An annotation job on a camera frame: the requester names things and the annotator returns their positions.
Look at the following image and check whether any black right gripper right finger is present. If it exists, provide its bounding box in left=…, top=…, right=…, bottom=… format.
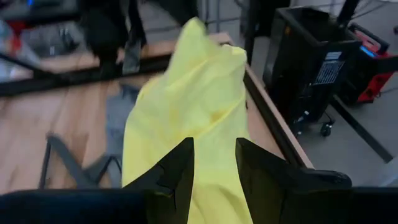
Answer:
left=235, top=138, right=352, bottom=224

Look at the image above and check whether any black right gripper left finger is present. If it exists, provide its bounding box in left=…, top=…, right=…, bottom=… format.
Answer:
left=123, top=137, right=195, bottom=224

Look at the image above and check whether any black wheeled equipment case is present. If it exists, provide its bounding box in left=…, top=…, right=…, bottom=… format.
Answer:
left=262, top=6, right=363, bottom=138

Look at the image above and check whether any black aluminium table frame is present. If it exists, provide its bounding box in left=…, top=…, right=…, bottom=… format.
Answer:
left=0, top=30, right=315, bottom=170

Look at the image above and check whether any yellow t-shirt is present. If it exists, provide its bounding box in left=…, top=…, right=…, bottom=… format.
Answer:
left=121, top=17, right=254, bottom=224

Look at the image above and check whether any red tool box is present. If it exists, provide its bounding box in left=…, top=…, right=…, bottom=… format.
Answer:
left=337, top=22, right=398, bottom=104

